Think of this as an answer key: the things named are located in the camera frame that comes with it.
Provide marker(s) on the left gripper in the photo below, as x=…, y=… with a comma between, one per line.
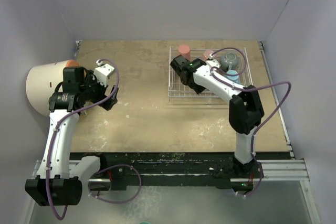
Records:
x=90, y=79

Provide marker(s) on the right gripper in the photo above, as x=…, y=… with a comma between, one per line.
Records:
x=198, y=88

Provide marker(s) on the salmon pink tumbler cup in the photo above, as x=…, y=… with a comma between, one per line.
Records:
x=185, y=51

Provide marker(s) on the pink faceted mug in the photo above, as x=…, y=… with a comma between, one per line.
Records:
x=208, y=55

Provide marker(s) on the grey glazed mug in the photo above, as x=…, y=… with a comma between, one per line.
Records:
x=229, y=61

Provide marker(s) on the light blue mug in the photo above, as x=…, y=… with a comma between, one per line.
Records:
x=233, y=76

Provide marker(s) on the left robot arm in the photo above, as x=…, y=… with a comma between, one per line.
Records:
x=56, y=183

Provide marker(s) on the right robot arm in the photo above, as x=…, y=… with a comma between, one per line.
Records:
x=245, y=107

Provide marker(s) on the cream cylindrical container orange lid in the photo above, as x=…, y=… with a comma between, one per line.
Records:
x=41, y=82

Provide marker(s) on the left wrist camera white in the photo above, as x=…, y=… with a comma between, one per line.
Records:
x=103, y=71

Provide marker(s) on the white wire dish rack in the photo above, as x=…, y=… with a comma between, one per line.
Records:
x=178, y=90

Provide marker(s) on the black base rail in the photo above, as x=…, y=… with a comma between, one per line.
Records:
x=175, y=169

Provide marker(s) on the aluminium frame rail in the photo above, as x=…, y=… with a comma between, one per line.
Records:
x=145, y=120

